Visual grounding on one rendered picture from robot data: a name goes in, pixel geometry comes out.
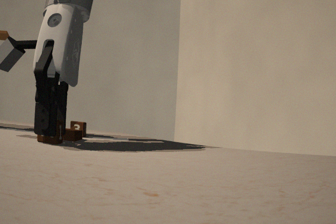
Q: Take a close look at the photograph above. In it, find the brown wooden tray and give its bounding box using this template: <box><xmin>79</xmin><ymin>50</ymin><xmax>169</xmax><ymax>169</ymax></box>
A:
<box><xmin>63</xmin><ymin>128</ymin><xmax>82</xmax><ymax>142</ymax></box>

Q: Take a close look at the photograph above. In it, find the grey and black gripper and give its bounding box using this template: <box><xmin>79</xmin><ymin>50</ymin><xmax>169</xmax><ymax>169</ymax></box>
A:
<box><xmin>33</xmin><ymin>3</ymin><xmax>90</xmax><ymax>137</ymax></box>

